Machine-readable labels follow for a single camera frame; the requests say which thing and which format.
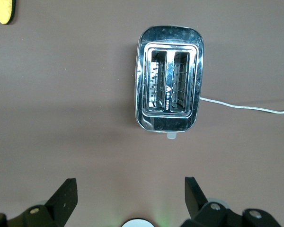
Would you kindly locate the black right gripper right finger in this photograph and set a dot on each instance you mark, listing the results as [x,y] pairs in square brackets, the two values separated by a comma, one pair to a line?
[195,198]

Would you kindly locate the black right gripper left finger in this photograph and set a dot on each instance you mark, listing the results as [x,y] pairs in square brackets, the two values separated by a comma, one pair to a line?
[61,201]

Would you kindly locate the chrome and beige toaster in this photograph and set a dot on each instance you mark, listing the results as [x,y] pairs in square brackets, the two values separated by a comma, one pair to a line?
[168,125]

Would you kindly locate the yellow quilted oven mitt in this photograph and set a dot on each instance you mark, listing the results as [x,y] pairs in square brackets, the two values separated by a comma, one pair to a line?
[4,11]

